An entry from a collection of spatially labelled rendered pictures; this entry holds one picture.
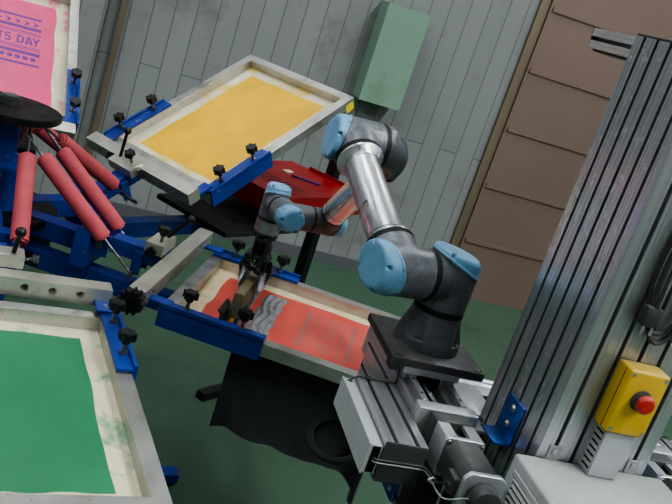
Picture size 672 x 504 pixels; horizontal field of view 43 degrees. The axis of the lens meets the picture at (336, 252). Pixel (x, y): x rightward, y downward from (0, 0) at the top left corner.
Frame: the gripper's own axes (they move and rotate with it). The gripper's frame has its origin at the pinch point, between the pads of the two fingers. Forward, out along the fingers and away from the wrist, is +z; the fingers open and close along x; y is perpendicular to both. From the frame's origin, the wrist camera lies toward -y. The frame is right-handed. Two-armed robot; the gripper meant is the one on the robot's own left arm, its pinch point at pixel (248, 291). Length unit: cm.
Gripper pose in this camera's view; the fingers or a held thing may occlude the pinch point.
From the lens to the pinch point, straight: 259.8
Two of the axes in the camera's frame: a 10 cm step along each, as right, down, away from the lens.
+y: -1.2, 2.6, -9.6
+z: -3.0, 9.1, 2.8
